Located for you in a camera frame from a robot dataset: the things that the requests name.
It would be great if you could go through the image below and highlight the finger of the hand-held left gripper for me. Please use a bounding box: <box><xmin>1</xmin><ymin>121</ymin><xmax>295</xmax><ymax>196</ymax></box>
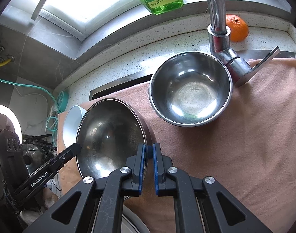
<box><xmin>49</xmin><ymin>143</ymin><xmax>82</xmax><ymax>169</ymax></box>

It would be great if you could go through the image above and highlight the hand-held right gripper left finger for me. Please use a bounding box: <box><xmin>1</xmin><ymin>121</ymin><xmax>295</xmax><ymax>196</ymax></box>
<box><xmin>22</xmin><ymin>143</ymin><xmax>148</xmax><ymax>233</ymax></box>

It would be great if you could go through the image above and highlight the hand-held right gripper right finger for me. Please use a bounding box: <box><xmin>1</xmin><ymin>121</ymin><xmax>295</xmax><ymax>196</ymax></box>
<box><xmin>153</xmin><ymin>143</ymin><xmax>274</xmax><ymax>233</ymax></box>

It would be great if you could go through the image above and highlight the mint green bowl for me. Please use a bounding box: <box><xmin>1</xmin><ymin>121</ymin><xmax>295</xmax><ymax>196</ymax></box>
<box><xmin>62</xmin><ymin>105</ymin><xmax>88</xmax><ymax>156</ymax></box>

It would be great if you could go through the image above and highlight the dark stainless steel bowl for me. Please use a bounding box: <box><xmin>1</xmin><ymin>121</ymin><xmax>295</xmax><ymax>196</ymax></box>
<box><xmin>76</xmin><ymin>98</ymin><xmax>156</xmax><ymax>201</ymax></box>

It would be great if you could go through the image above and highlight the shiny stainless steel bowl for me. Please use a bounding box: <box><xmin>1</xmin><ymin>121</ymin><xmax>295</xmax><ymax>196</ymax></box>
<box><xmin>148</xmin><ymin>51</ymin><xmax>233</xmax><ymax>127</ymax></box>

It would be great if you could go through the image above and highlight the person's left hand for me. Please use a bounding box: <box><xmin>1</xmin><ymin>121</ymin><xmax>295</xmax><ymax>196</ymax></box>
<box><xmin>19</xmin><ymin>186</ymin><xmax>60</xmax><ymax>224</ymax></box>

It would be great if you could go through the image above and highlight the black tripod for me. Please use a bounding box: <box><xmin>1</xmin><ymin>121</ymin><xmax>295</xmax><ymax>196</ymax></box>
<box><xmin>22</xmin><ymin>133</ymin><xmax>57</xmax><ymax>156</ymax></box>

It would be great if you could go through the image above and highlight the teal round power strip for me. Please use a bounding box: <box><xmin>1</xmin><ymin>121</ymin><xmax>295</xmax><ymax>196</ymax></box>
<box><xmin>57</xmin><ymin>90</ymin><xmax>69</xmax><ymax>113</ymax></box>

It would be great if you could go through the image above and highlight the orange towel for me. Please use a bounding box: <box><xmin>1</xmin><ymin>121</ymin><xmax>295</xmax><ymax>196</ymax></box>
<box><xmin>57</xmin><ymin>58</ymin><xmax>296</xmax><ymax>233</ymax></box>

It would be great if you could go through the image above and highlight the window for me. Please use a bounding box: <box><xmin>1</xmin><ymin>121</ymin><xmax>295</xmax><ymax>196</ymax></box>
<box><xmin>30</xmin><ymin>0</ymin><xmax>272</xmax><ymax>40</ymax></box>

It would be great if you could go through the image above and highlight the orange fruit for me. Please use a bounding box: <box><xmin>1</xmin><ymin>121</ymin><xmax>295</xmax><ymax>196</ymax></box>
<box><xmin>226</xmin><ymin>14</ymin><xmax>249</xmax><ymax>42</ymax></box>

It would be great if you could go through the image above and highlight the chrome faucet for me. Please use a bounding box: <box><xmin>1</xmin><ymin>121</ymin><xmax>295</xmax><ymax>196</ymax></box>
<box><xmin>201</xmin><ymin>0</ymin><xmax>280</xmax><ymax>88</ymax></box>

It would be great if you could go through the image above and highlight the ring light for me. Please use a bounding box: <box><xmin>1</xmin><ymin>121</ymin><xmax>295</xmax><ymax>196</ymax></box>
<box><xmin>0</xmin><ymin>104</ymin><xmax>23</xmax><ymax>168</ymax></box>

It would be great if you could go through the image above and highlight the white cable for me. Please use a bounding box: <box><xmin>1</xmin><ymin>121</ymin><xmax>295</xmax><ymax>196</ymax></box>
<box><xmin>16</xmin><ymin>86</ymin><xmax>55</xmax><ymax>112</ymax></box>

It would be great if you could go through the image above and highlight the teal cable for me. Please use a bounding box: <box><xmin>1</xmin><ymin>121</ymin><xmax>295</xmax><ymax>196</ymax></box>
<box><xmin>0</xmin><ymin>74</ymin><xmax>60</xmax><ymax>139</ymax></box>

